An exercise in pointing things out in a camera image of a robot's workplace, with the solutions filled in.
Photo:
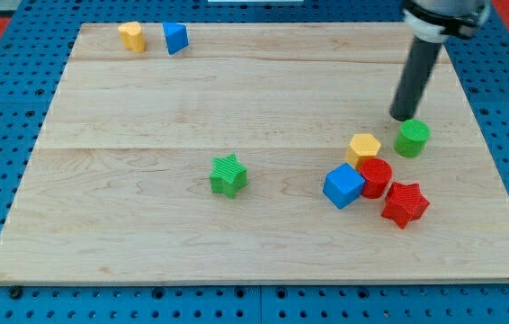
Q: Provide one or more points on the red cylinder block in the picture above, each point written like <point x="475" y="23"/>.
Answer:
<point x="377" y="173"/>

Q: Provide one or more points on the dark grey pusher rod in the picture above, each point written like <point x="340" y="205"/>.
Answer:
<point x="416" y="73"/>

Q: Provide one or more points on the blue triangle block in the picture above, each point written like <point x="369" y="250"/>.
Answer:
<point x="176" y="37"/>

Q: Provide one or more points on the yellow heart block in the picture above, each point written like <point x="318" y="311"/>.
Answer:
<point x="132" y="37"/>

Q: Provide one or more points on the green star block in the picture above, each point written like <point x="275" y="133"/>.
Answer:
<point x="227" y="176"/>

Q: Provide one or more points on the blue cube block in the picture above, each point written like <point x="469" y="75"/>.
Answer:
<point x="343" y="185"/>

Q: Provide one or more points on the yellow hexagon block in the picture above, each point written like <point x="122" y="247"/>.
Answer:
<point x="361" y="147"/>

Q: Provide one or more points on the wooden board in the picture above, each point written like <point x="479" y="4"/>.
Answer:
<point x="117" y="189"/>

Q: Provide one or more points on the green cylinder block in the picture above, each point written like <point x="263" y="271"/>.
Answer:
<point x="411" y="138"/>

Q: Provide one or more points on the red star block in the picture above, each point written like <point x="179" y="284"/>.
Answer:
<point x="404" y="203"/>

